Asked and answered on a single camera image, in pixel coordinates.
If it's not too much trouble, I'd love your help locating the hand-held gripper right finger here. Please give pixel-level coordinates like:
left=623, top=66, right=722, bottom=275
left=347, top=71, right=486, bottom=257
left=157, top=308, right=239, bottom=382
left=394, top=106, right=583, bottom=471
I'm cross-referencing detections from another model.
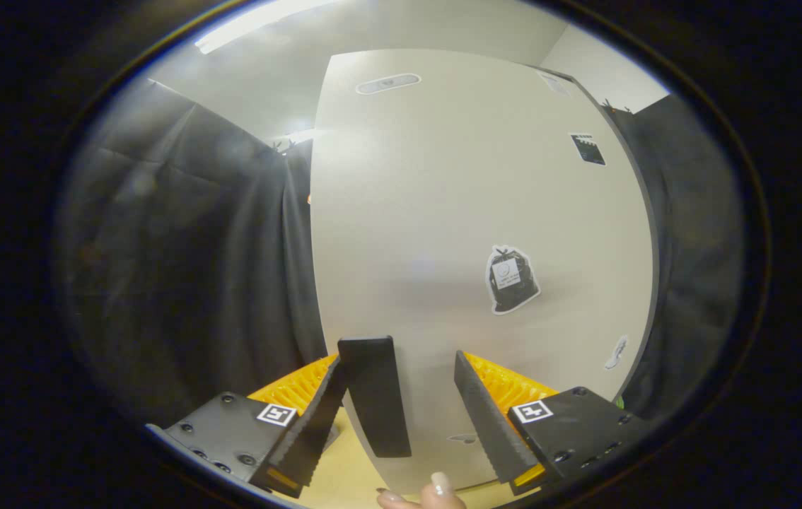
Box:
left=453, top=349, right=651, bottom=497

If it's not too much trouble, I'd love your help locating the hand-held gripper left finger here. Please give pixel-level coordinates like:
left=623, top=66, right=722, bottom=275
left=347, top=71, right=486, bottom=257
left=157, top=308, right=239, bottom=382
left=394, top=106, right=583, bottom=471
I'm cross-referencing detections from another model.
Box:
left=150, top=353, right=350, bottom=500

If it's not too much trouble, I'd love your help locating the black cabinet door handle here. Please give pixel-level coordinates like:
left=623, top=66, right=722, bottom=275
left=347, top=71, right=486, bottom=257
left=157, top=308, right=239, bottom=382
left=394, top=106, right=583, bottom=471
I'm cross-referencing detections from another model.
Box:
left=338, top=336, right=412, bottom=458

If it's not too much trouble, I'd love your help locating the white shoe cabinet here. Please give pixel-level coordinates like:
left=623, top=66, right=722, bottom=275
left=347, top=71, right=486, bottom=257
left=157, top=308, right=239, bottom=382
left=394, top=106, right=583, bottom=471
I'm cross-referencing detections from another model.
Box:
left=309, top=48, right=660, bottom=496

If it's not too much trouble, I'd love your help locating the black backdrop cloth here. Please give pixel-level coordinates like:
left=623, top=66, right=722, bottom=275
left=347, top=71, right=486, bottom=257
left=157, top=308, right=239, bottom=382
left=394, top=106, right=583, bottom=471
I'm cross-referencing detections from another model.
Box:
left=54, top=78, right=748, bottom=428

